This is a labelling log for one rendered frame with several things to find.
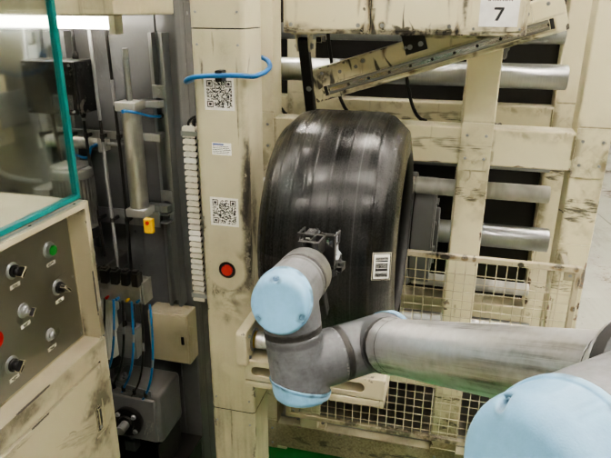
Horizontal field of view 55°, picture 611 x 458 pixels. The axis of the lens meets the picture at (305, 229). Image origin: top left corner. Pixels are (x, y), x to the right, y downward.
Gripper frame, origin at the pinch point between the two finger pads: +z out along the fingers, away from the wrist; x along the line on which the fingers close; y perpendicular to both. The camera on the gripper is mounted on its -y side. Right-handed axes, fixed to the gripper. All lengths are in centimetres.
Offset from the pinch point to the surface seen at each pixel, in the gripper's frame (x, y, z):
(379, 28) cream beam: -1, 48, 42
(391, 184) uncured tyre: -10.4, 13.6, 9.6
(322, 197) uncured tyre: 3.1, 10.5, 4.3
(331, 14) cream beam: 11, 51, 42
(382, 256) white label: -10.3, -0.5, 3.3
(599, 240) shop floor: -140, -77, 380
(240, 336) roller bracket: 24.2, -27.8, 13.9
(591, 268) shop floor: -123, -85, 321
